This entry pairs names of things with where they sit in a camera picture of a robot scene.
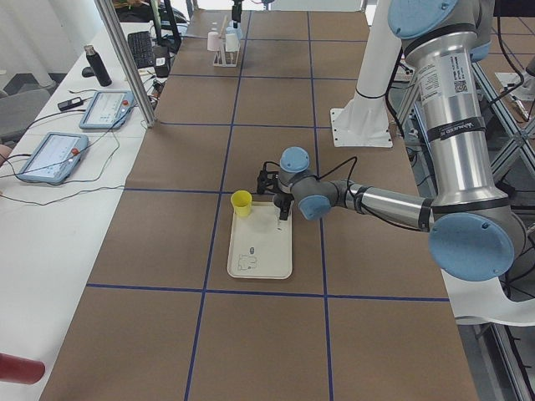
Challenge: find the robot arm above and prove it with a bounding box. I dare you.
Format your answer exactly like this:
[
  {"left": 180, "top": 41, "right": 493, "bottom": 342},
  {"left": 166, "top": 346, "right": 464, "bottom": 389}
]
[{"left": 257, "top": 1, "right": 527, "bottom": 282}]

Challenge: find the upper teach pendant tablet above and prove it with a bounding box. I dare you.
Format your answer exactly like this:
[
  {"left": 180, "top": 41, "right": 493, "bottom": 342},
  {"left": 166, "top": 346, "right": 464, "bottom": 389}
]
[{"left": 79, "top": 90, "right": 135, "bottom": 130}]

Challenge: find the cream plastic tray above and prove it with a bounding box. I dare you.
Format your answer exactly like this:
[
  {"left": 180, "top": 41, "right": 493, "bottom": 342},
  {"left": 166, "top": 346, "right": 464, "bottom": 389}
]
[{"left": 227, "top": 201, "right": 293, "bottom": 280}]

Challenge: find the red cylinder bottle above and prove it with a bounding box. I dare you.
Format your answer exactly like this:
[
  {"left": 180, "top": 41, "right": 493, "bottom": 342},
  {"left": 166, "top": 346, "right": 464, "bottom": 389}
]
[{"left": 0, "top": 353, "right": 45, "bottom": 384}]

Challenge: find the teach pendant tablet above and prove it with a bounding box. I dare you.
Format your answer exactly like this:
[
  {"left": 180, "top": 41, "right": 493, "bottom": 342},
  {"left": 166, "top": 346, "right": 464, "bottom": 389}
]
[
  {"left": 79, "top": 90, "right": 135, "bottom": 130},
  {"left": 16, "top": 132, "right": 89, "bottom": 185}
]

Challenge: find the aluminium frame post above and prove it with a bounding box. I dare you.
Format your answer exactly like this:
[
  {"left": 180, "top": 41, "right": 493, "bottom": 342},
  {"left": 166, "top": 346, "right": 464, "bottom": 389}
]
[{"left": 94, "top": 0, "right": 156, "bottom": 128}]

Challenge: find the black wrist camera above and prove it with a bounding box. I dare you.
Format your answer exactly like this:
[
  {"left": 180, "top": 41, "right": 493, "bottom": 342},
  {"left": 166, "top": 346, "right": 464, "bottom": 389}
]
[{"left": 257, "top": 161, "right": 280, "bottom": 195}]

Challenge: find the yellow plastic cup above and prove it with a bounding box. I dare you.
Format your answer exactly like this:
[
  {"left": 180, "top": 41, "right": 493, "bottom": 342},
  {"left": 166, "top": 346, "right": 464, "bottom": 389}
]
[{"left": 231, "top": 190, "right": 252, "bottom": 217}]

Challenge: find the lower teach pendant tablet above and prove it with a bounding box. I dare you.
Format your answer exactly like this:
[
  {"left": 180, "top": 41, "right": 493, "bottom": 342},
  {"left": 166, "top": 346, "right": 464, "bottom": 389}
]
[{"left": 16, "top": 132, "right": 89, "bottom": 185}]

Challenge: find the white chair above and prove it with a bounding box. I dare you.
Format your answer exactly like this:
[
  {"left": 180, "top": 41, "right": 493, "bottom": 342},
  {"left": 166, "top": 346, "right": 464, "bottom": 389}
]
[{"left": 441, "top": 272, "right": 534, "bottom": 327}]

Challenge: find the light blue plastic cup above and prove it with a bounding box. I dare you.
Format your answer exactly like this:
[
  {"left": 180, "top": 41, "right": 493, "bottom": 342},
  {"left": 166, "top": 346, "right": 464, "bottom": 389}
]
[{"left": 226, "top": 26, "right": 243, "bottom": 40}]

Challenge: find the white plastic cup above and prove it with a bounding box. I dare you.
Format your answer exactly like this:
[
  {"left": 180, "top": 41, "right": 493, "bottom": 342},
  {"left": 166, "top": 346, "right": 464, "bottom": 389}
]
[{"left": 225, "top": 33, "right": 240, "bottom": 53}]

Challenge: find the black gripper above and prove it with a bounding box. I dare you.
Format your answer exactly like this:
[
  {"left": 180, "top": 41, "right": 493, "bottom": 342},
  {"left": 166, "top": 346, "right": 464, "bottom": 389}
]
[
  {"left": 273, "top": 192, "right": 294, "bottom": 221},
  {"left": 232, "top": 0, "right": 242, "bottom": 28}
]

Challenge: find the black water bottle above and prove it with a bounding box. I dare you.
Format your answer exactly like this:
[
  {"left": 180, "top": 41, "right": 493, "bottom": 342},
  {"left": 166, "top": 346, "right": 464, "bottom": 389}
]
[{"left": 84, "top": 44, "right": 112, "bottom": 87}]

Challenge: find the white wire cup rack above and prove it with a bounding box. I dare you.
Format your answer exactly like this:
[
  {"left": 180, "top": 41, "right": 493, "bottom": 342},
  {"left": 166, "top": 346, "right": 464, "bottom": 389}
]
[{"left": 211, "top": 16, "right": 242, "bottom": 68}]

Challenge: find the pink plastic cup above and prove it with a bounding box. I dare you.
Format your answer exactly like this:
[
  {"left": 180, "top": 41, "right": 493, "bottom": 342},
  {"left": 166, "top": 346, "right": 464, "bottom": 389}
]
[{"left": 206, "top": 31, "right": 221, "bottom": 52}]

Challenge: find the black keyboard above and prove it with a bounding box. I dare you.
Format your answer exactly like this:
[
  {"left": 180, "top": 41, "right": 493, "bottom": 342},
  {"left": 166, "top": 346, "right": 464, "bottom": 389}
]
[{"left": 127, "top": 31, "right": 154, "bottom": 69}]

